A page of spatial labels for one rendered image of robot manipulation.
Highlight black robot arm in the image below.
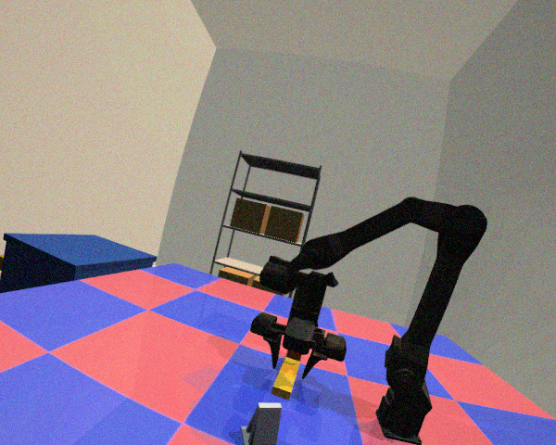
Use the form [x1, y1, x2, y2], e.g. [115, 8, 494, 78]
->
[259, 197, 487, 445]

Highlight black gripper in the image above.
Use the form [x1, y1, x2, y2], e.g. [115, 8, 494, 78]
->
[250, 299, 347, 379]

